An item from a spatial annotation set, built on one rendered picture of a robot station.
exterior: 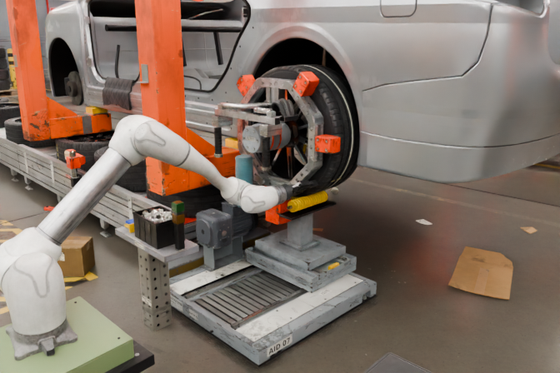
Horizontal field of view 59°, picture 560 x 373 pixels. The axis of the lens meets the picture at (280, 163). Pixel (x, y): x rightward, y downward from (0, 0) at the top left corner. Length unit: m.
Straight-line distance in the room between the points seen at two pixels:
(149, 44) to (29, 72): 1.90
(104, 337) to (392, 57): 1.50
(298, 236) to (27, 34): 2.65
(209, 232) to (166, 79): 0.81
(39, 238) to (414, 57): 1.53
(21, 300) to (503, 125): 1.75
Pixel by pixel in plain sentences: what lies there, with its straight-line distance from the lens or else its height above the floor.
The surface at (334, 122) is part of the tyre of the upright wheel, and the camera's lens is 2.25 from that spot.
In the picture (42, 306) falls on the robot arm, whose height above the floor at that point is 0.53.
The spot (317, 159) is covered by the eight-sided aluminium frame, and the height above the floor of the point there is 0.77.
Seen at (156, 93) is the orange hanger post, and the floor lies 1.05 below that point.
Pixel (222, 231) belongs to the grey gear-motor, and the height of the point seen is 0.33.
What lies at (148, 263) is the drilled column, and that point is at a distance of 2.31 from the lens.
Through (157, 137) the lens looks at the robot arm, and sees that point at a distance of 1.73.
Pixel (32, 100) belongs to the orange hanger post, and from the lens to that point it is 4.30.
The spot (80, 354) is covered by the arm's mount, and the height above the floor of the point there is 0.37.
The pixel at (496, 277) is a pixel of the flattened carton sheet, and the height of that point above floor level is 0.01.
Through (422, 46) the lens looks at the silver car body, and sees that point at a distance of 2.06.
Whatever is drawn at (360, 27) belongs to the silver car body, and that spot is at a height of 1.36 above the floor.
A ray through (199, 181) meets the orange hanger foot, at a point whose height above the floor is 0.55.
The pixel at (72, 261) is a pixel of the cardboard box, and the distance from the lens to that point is 3.05.
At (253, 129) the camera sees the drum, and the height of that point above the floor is 0.90.
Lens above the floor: 1.31
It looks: 14 degrees down
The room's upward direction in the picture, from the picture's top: straight up
